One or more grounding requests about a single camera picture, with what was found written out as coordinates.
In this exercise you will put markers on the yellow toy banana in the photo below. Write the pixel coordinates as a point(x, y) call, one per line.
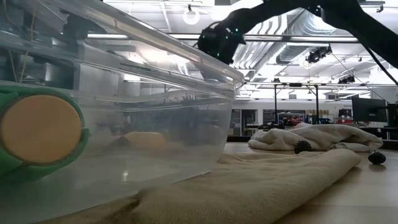
point(144, 140)

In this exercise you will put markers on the toy blackberry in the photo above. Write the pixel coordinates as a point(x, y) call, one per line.
point(302, 147)

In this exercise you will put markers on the toy blueberry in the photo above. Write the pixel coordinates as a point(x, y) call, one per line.
point(377, 158)

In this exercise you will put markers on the green toy cucumber half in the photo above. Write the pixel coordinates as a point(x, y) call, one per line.
point(40, 129)

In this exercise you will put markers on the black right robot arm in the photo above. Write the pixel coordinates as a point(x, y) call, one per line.
point(367, 28)

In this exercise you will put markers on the clear plastic tupperware container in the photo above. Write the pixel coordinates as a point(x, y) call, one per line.
point(140, 174)

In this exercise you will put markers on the black beam with light strips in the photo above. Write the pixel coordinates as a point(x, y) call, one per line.
point(280, 39)

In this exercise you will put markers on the black spotlight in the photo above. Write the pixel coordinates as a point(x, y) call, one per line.
point(346, 80)

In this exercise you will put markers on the white checked dish towel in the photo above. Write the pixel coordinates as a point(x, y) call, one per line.
point(326, 137)

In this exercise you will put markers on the beige cloth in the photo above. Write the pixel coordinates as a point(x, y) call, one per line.
point(248, 186)

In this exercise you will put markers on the black computer monitor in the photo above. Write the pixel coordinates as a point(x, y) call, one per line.
point(393, 115)
point(370, 110)

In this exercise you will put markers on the black metal gantry frame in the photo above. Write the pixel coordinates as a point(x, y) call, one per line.
point(275, 105)

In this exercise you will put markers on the black hanging camera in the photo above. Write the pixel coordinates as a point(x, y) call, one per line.
point(317, 55)

